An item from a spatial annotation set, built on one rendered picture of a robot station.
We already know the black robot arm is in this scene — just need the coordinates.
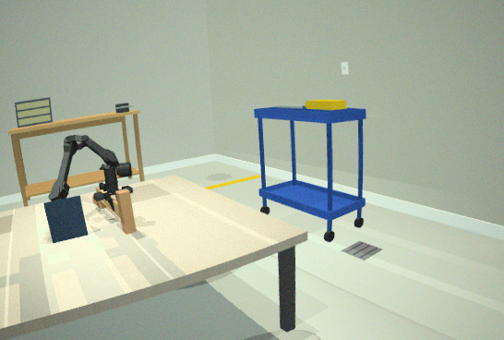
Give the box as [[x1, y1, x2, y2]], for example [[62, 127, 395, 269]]
[[48, 135, 132, 201]]

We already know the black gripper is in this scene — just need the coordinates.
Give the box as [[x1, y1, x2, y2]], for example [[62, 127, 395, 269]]
[[93, 177, 134, 210]]

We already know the long wooden rail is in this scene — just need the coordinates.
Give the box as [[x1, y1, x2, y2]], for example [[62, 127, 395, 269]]
[[96, 187, 120, 218]]

